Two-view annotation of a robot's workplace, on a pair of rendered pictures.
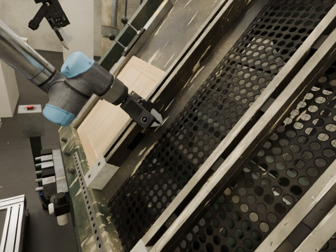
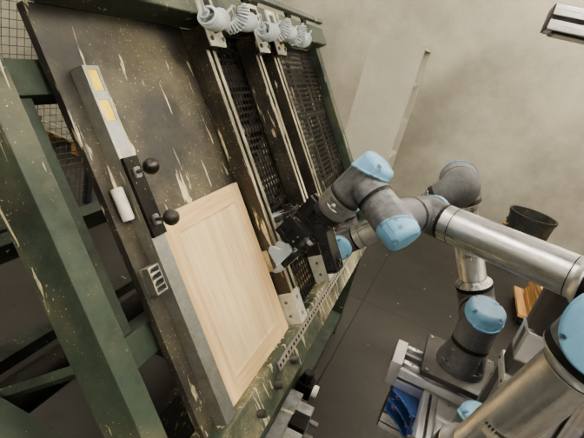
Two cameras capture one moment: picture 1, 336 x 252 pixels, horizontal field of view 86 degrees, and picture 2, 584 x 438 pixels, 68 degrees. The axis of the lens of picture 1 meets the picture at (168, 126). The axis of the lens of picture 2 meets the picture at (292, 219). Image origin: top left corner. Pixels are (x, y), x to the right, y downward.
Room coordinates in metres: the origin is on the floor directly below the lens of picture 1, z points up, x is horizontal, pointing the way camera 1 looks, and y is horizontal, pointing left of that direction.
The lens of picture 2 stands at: (1.44, 1.29, 1.86)
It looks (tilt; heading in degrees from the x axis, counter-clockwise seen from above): 22 degrees down; 233
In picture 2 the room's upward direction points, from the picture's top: 15 degrees clockwise
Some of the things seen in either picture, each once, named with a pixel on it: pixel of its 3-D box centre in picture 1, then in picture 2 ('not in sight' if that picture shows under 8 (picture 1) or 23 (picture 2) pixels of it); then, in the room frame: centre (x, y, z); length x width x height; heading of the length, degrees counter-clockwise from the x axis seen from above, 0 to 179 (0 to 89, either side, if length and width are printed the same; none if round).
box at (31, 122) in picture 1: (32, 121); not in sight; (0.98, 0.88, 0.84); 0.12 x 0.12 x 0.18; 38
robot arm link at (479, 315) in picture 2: not in sight; (480, 321); (0.22, 0.72, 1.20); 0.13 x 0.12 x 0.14; 40
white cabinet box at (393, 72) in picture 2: not in sight; (374, 132); (-2.31, -2.59, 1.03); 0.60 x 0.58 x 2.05; 36
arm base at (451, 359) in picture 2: not in sight; (465, 353); (0.23, 0.73, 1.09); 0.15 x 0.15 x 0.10
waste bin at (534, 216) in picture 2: not in sight; (520, 239); (-3.65, -1.09, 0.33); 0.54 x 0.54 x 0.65
